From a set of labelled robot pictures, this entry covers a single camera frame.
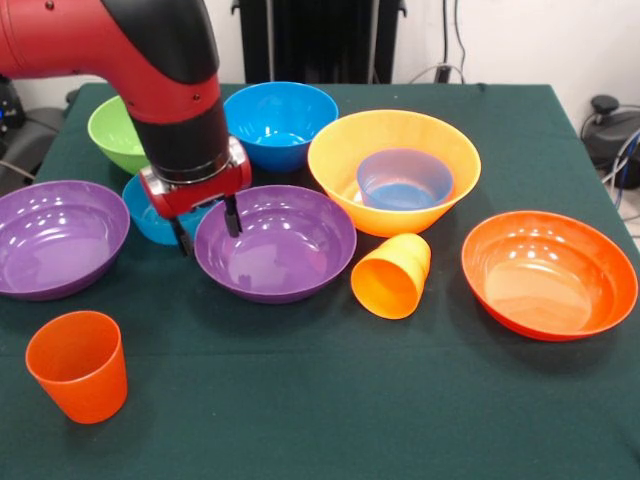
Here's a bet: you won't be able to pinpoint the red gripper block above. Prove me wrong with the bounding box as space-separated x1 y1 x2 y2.
138 137 253 257

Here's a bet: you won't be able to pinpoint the small translucent blue bowl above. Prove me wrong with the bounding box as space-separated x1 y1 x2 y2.
356 148 455 211
122 173 217 246

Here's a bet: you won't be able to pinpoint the purple bowl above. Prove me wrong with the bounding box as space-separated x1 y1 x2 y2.
193 184 358 306
0 180 132 302

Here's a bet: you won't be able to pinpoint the orange cup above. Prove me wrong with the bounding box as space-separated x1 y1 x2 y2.
350 232 432 320

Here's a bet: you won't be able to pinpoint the large orange bowl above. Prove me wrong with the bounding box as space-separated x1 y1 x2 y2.
307 109 482 239

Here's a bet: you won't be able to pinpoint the green bowl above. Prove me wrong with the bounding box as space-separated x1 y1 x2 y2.
87 94 151 176

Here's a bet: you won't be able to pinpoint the dark green tablecloth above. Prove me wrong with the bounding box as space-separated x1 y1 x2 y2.
0 82 640 480

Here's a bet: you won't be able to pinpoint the red cup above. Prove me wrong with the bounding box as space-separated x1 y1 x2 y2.
25 310 129 426

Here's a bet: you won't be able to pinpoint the black equipment box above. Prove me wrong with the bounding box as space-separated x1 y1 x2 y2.
0 74 26 134

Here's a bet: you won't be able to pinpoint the red shallow bowl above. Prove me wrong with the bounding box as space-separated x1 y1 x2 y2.
460 210 640 343

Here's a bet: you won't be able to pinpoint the tangled floor cables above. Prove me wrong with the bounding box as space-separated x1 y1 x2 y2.
599 127 640 211

